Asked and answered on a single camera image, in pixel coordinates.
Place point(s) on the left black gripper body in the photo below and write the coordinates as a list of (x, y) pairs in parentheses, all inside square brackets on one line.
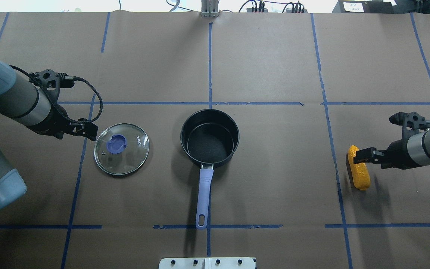
[(52, 124)]

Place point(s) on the aluminium frame post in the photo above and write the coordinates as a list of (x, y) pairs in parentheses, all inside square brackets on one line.
[(209, 8)]

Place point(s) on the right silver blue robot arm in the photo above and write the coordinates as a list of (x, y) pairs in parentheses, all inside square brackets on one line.
[(418, 148)]

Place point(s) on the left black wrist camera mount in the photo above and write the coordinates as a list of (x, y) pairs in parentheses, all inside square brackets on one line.
[(51, 79)]

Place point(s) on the glass pot lid blue knob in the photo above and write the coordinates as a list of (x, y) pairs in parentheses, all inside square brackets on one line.
[(121, 149)]

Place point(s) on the yellow plastic corn cob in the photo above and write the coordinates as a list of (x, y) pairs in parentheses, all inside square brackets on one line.
[(359, 172)]

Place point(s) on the black box with label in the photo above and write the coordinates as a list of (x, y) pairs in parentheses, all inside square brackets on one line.
[(363, 6)]

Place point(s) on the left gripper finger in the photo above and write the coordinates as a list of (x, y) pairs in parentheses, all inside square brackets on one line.
[(86, 129)]

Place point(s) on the dark blue saucepan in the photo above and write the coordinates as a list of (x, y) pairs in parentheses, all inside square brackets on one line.
[(209, 138)]

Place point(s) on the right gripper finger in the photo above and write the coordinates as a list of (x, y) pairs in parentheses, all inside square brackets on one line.
[(369, 155)]

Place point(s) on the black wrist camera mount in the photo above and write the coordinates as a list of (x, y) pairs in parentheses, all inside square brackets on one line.
[(51, 79), (411, 123)]

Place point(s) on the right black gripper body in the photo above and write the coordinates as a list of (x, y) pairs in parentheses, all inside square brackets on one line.
[(398, 152)]

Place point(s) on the white column with base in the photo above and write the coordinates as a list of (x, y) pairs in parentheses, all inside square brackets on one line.
[(208, 263)]

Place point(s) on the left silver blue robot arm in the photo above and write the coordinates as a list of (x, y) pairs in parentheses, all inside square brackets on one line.
[(31, 100)]

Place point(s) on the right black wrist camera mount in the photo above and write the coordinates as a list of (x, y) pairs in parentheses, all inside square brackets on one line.
[(411, 123)]

